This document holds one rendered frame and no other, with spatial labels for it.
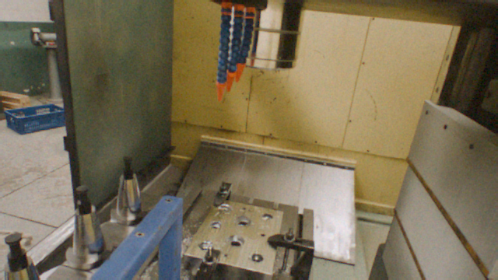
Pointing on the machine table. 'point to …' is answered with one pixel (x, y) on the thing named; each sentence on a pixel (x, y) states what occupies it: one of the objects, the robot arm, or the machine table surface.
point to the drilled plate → (233, 266)
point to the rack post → (171, 252)
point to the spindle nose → (275, 36)
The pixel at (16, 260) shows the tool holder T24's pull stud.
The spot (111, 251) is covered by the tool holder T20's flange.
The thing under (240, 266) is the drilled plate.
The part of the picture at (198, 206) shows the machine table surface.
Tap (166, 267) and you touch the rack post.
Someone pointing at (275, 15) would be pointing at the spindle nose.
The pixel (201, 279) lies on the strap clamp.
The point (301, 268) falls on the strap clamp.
